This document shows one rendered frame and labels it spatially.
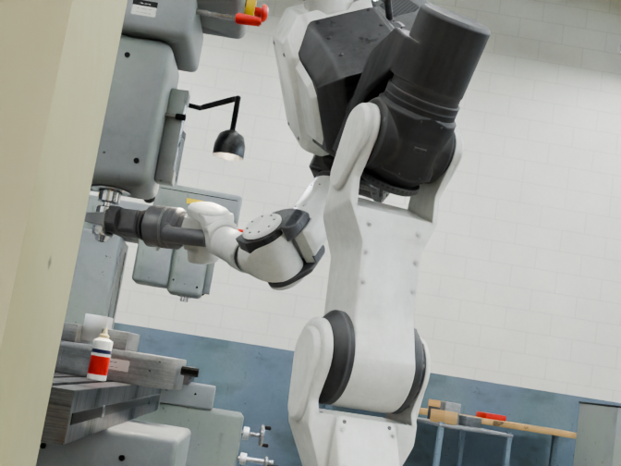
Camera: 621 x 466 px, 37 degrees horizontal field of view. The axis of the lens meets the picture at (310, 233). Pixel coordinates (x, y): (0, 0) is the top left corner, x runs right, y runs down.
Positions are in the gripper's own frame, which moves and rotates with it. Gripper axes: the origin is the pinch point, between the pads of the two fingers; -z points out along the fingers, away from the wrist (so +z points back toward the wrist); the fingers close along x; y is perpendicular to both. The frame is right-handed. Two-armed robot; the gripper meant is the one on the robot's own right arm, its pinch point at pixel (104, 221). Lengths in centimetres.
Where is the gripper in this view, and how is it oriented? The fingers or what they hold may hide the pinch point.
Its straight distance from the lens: 205.1
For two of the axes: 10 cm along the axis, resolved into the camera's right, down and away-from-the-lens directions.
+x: -2.6, -1.9, -9.5
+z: 9.5, 1.0, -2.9
